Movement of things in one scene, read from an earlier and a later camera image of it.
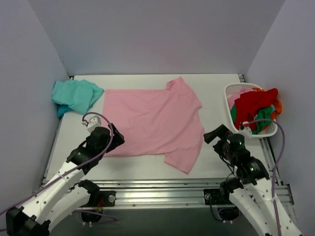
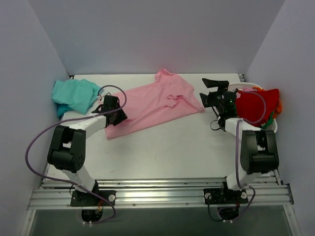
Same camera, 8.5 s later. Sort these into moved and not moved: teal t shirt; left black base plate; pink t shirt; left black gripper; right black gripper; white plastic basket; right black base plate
Moved: right black gripper; left black gripper; pink t shirt
Not moved: right black base plate; teal t shirt; white plastic basket; left black base plate
